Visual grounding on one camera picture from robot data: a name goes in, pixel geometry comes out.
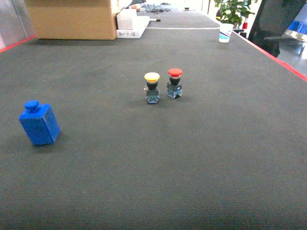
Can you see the blue block part with knob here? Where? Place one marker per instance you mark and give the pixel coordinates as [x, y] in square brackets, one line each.
[39, 123]

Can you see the yellow mushroom push button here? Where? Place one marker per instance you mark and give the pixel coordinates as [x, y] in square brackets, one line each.
[152, 93]

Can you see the red mushroom push button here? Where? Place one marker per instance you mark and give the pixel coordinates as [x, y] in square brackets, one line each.
[174, 88]

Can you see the white flat box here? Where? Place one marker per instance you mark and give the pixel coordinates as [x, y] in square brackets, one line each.
[139, 28]

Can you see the black marker pen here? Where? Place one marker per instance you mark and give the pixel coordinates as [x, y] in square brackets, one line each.
[154, 20]

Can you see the small white box on top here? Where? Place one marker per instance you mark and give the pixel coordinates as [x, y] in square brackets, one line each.
[126, 19]

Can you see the white paper cup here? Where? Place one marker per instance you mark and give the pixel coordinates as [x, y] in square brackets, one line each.
[225, 32]

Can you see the green potted plant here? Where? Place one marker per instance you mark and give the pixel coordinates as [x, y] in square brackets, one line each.
[233, 11]

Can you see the brown cardboard box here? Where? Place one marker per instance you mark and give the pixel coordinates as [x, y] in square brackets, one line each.
[74, 19]

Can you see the black office chair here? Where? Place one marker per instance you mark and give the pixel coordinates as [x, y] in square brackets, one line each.
[272, 20]

